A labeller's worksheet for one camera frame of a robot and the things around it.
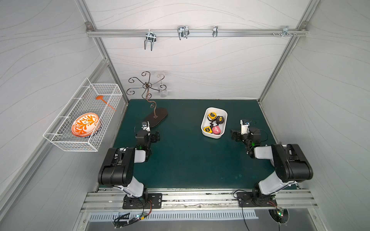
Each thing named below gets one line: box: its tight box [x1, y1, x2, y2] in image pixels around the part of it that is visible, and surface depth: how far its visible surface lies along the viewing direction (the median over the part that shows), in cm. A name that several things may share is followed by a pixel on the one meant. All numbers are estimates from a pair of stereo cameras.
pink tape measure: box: [211, 125, 222, 135], surface depth 103 cm
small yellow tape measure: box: [203, 126, 213, 134], surface depth 102 cm
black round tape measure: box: [216, 115, 225, 125], surface depth 106 cm
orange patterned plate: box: [71, 112, 100, 138], surface depth 64 cm
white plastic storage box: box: [200, 106, 228, 139], surface depth 107 cm
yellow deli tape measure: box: [208, 112, 218, 120], surface depth 110 cm
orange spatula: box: [95, 95, 118, 112], surface depth 80 cm
